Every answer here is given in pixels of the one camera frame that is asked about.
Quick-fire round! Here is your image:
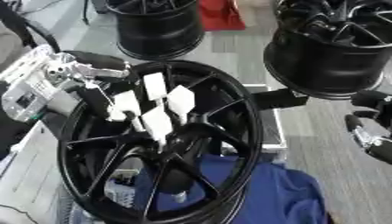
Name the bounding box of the black spoked wheel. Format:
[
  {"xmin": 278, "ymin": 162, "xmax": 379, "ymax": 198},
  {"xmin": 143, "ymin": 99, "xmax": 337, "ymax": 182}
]
[{"xmin": 55, "ymin": 59, "xmax": 265, "ymax": 224}]

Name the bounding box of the black bracket block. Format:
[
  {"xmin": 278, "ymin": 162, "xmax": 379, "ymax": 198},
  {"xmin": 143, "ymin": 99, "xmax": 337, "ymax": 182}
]
[{"xmin": 251, "ymin": 88, "xmax": 312, "ymax": 111}]

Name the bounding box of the white pin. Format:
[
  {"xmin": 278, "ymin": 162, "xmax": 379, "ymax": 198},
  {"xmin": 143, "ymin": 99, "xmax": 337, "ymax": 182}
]
[
  {"xmin": 165, "ymin": 84, "xmax": 198, "ymax": 126},
  {"xmin": 141, "ymin": 72, "xmax": 171, "ymax": 102},
  {"xmin": 107, "ymin": 89, "xmax": 146, "ymax": 133},
  {"xmin": 139, "ymin": 105, "xmax": 175, "ymax": 148}
]

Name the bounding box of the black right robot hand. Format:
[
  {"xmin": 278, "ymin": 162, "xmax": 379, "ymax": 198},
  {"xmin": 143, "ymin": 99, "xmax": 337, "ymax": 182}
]
[{"xmin": 343, "ymin": 89, "xmax": 392, "ymax": 165}]

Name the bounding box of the black wheel rim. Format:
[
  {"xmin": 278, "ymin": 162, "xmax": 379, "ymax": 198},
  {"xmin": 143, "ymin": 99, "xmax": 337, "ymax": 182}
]
[
  {"xmin": 262, "ymin": 0, "xmax": 392, "ymax": 101},
  {"xmin": 104, "ymin": 0, "xmax": 207, "ymax": 61}
]

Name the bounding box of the red bag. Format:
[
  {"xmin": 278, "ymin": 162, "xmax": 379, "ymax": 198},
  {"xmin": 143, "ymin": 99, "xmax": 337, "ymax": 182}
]
[{"xmin": 197, "ymin": 0, "xmax": 247, "ymax": 32}]

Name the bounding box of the silver metal frame stand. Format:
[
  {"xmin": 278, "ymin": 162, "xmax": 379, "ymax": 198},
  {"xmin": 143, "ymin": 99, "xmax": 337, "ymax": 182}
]
[{"xmin": 241, "ymin": 83, "xmax": 290, "ymax": 154}]

